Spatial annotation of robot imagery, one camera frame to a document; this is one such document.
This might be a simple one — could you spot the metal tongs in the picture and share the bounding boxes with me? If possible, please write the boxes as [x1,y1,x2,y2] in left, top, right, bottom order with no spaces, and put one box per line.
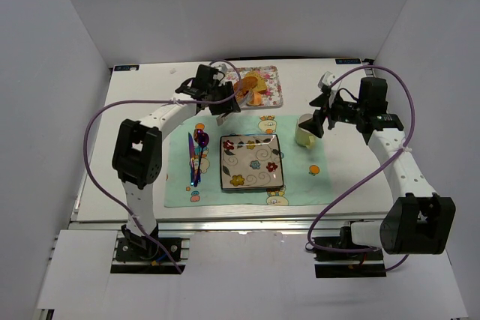
[209,70,246,126]

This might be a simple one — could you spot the round orange bread roll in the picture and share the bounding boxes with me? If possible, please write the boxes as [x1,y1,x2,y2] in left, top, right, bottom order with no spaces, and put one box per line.
[247,91,263,107]

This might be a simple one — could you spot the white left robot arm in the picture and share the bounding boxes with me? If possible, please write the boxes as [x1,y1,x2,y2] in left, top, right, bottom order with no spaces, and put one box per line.
[112,64,241,247]

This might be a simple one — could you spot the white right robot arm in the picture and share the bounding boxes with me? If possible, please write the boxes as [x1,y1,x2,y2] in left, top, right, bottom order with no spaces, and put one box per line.
[299,72,456,255]

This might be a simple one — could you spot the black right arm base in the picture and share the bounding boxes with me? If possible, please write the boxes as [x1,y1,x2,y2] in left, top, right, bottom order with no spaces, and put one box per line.
[312,226,386,279]

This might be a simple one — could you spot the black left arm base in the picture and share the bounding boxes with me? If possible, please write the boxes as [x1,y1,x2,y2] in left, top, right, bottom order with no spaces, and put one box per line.
[110,225,190,275]

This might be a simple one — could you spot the yellow bread slice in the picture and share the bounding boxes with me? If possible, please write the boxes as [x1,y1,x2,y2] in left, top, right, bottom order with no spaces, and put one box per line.
[244,71,268,94]

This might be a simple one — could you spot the brown round pastry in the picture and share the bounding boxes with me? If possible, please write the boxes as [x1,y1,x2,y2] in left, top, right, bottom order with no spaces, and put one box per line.
[233,76,258,99]

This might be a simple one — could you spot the pale yellow mug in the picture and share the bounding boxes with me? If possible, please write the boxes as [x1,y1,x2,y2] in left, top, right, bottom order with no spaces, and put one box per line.
[295,114,316,149]

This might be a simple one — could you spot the black label sticker right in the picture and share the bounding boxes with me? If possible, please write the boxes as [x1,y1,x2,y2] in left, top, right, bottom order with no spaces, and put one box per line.
[335,58,362,65]

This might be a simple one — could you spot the black label sticker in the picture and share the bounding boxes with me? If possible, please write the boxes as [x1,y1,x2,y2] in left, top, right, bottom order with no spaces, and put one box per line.
[113,64,140,72]
[335,58,362,65]

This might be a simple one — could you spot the iridescent purple spoon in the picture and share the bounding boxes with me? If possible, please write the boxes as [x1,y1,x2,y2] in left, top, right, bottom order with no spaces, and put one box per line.
[193,129,209,187]

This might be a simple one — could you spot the light green cartoon placemat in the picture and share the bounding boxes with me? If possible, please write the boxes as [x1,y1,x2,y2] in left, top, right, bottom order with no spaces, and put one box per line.
[164,115,333,208]

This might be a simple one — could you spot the square floral plate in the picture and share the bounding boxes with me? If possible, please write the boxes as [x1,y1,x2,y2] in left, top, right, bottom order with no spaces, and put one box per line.
[220,133,284,192]

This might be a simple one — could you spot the iridescent purple knife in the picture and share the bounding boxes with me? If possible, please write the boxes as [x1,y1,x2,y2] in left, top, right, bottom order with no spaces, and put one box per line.
[188,133,195,186]

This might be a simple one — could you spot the black label sticker left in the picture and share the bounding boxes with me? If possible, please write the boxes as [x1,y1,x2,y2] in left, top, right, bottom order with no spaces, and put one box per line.
[113,64,140,72]

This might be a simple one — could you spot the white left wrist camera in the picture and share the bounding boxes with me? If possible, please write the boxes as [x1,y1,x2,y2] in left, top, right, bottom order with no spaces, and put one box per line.
[214,65,227,82]

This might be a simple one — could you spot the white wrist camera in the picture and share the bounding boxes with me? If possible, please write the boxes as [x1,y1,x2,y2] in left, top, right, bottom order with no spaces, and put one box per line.
[214,65,227,82]
[318,71,336,89]

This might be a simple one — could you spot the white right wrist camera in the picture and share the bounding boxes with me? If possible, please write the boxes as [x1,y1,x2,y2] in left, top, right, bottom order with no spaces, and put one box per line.
[318,71,336,89]

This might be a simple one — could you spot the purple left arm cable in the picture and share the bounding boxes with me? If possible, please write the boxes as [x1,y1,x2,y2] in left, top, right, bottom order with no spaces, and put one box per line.
[82,58,243,274]

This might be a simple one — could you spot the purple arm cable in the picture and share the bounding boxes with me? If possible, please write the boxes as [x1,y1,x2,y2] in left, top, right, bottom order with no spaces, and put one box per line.
[304,64,417,273]
[82,58,243,274]

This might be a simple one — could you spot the aluminium table frame rail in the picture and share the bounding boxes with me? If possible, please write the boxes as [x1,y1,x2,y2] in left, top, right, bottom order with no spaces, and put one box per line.
[48,211,391,261]

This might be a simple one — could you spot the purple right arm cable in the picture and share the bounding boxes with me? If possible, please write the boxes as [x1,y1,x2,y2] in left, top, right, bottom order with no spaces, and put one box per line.
[304,64,417,273]

